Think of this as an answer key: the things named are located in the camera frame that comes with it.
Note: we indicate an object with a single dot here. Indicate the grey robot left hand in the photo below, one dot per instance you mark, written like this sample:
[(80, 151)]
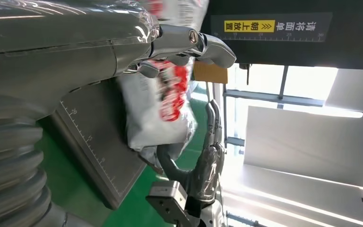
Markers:
[(59, 47)]

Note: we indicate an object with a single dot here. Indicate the dark grey scale platform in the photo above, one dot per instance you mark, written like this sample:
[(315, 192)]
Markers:
[(100, 134)]

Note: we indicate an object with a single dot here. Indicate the black scale column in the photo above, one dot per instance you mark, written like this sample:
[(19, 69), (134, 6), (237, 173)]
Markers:
[(341, 53)]

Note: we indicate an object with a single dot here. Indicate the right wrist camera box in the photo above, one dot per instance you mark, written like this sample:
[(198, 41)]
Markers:
[(165, 200)]

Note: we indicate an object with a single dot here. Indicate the grey metal window frame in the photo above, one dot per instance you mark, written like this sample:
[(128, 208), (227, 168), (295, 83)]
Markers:
[(263, 97)]

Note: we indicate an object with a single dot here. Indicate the brown cardboard box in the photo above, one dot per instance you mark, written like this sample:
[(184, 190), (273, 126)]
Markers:
[(211, 73)]

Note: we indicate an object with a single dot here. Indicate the white package with red print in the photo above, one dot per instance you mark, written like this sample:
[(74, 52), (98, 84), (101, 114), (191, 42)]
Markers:
[(147, 119)]

